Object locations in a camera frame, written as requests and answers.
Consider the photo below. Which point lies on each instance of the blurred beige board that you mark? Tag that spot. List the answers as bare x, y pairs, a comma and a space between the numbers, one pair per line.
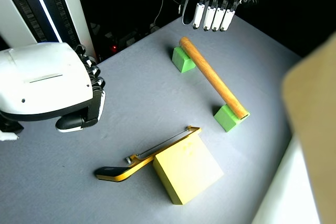
315, 103

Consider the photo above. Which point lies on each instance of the round wooden rod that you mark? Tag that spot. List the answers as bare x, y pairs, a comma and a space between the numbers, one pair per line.
210, 74

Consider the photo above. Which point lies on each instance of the white column with light strip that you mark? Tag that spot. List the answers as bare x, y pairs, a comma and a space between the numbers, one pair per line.
71, 3

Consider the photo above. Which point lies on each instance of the yellow square block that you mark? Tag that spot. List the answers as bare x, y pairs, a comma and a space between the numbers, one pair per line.
189, 171

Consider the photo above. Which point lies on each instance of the green support block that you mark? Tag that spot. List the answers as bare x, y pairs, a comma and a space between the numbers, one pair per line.
225, 119
181, 60

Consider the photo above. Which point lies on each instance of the blurred white panel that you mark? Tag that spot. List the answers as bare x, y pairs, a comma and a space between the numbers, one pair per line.
283, 195

